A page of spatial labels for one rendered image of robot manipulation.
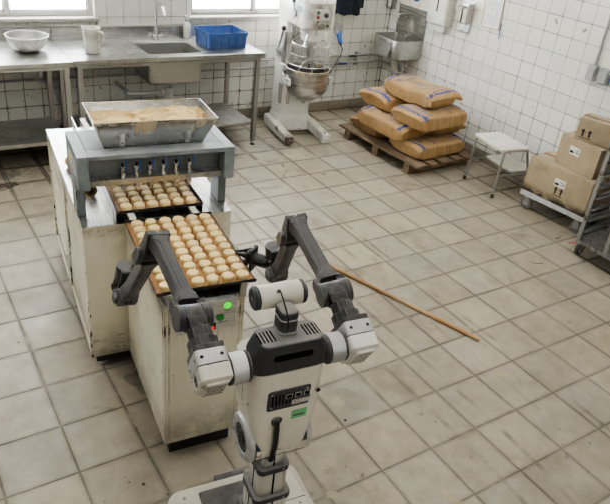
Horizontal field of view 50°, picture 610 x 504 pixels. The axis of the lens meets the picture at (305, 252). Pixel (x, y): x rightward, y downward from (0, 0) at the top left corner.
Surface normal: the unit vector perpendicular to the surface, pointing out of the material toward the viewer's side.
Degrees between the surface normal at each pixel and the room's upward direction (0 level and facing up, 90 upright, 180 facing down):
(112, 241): 90
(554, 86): 90
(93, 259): 90
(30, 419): 0
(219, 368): 30
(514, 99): 90
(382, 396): 0
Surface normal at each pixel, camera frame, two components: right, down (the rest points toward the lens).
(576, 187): -0.78, 0.20
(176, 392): 0.43, 0.49
